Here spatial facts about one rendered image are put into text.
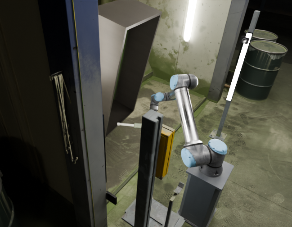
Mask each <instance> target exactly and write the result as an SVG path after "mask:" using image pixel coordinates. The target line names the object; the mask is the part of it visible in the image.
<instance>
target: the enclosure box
mask: <svg viewBox="0 0 292 227"><path fill-rule="evenodd" d="M98 14H99V44H100V65H101V86H102V107H103V115H104V129H105V138H106V137H107V136H108V135H109V134H110V133H111V132H112V131H113V130H114V129H115V128H116V127H117V126H118V125H117V123H122V122H123V121H124V120H125V119H126V118H127V117H128V116H129V115H130V114H131V113H132V112H133V111H134V109H135V105H136V101H137V98H138V95H139V91H140V88H141V84H142V81H143V77H144V74H145V70H146V67H147V64H148V59H149V56H150V53H151V49H152V46H153V42H154V39H155V35H156V32H157V28H158V25H159V21H160V18H161V14H162V11H160V10H157V9H155V8H153V7H151V6H148V5H146V4H144V3H142V2H140V1H137V0H116V1H113V2H109V3H106V4H103V5H98Z"/></svg>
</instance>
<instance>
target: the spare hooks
mask: <svg viewBox="0 0 292 227"><path fill-rule="evenodd" d="M61 72H63V70H60V71H58V72H56V73H53V74H50V75H49V80H50V81H51V79H52V80H53V78H54V80H55V85H56V91H57V96H58V105H59V111H60V118H61V124H62V130H63V137H64V143H65V149H66V153H67V154H68V151H67V150H69V149H70V152H71V159H72V162H73V160H77V159H78V157H76V159H74V158H73V157H72V151H71V145H70V144H72V143H73V141H72V142H71V143H70V141H69V136H70V135H69V134H68V130H67V128H68V127H69V124H68V126H67V122H66V116H65V109H64V98H63V83H64V86H65V89H66V92H67V95H68V97H69V94H68V91H67V88H66V85H65V82H64V79H63V76H62V73H61ZM57 77H59V83H60V89H59V84H58V78H57ZM57 86H58V88H57ZM60 90H61V92H60ZM58 91H59V95H58ZM59 96H60V100H61V106H62V111H63V113H62V112H61V106H60V100H59ZM69 100H70V97H69ZM70 103H71V100H70ZM62 114H63V117H62ZM66 142H67V143H68V144H69V147H68V148H67V144H66ZM73 163H74V162H73ZM75 163H76V162H75ZM75 163H74V164H75Z"/></svg>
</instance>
